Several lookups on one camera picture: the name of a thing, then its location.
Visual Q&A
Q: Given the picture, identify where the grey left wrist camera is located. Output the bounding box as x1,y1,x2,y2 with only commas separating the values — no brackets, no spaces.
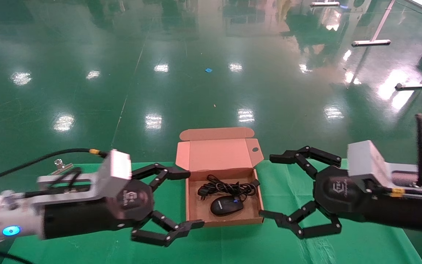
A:
37,149,133,198

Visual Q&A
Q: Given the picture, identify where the black power cable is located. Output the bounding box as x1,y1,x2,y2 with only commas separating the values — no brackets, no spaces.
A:
197,175,261,200

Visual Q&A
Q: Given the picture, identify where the black wired computer mouse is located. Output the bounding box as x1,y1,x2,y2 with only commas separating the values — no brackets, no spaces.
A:
210,183,257,216

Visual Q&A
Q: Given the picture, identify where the large green tablecloth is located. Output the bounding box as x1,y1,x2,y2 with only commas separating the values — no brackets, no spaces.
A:
2,158,422,264

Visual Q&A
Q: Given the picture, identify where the white table leg with foot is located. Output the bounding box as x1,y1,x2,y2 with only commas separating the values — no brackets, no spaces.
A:
352,0,396,47
395,55,422,90

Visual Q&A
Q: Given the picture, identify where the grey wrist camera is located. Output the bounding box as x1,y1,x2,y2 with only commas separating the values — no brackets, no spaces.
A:
37,149,133,198
347,140,422,191

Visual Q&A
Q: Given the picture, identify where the open brown cardboard box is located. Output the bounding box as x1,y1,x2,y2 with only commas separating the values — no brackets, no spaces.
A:
176,127,264,228

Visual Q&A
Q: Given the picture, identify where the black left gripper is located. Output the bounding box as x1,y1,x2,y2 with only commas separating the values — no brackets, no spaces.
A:
42,163,205,247

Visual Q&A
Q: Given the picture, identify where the silver binder clip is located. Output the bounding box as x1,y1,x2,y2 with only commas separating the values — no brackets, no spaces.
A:
53,159,73,176

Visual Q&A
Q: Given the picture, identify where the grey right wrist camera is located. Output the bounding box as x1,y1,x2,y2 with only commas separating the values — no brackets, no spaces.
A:
347,140,422,191

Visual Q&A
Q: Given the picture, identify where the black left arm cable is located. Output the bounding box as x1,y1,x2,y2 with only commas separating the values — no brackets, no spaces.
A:
0,148,109,264

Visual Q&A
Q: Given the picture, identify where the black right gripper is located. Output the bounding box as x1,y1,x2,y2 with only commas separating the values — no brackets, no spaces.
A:
259,146,422,239

